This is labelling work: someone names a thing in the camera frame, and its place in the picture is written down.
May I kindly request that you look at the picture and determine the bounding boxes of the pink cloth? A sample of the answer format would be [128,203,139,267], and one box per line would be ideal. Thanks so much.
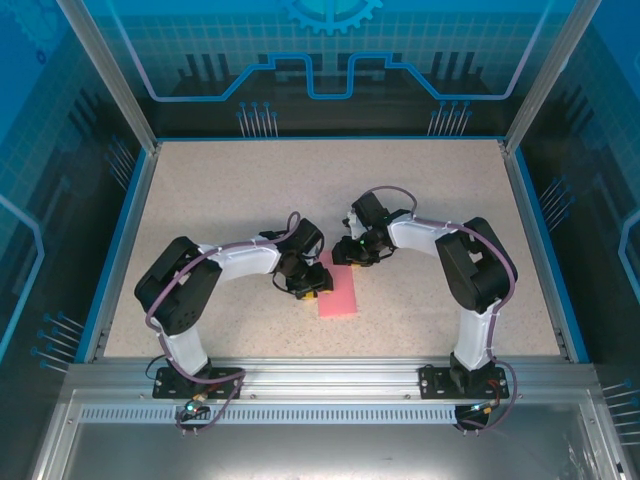
[317,252,359,318]

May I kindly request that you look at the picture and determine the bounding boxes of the aluminium mounting beam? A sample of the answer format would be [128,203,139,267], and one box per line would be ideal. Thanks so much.
[64,357,601,404]

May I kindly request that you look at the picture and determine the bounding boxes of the grey metal tray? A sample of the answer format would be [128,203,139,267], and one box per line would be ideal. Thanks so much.
[29,389,631,480]

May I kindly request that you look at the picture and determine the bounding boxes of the blue table edge strip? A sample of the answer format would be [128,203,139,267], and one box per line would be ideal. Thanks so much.
[513,147,591,364]
[73,147,151,364]

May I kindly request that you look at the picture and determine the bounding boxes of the slotted grey cable duct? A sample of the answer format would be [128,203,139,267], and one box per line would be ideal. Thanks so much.
[79,405,594,426]

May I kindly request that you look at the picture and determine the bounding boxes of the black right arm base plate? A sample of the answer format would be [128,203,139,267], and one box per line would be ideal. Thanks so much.
[418,364,511,400]

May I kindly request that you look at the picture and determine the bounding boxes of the aluminium side rail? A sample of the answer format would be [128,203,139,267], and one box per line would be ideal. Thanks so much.
[82,142,162,364]
[499,139,576,364]

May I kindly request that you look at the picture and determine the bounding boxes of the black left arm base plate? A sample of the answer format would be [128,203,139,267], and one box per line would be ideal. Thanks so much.
[152,366,245,400]

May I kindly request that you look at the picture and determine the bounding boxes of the aluminium frame post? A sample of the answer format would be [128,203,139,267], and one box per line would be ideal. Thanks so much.
[53,0,164,154]
[502,0,604,154]

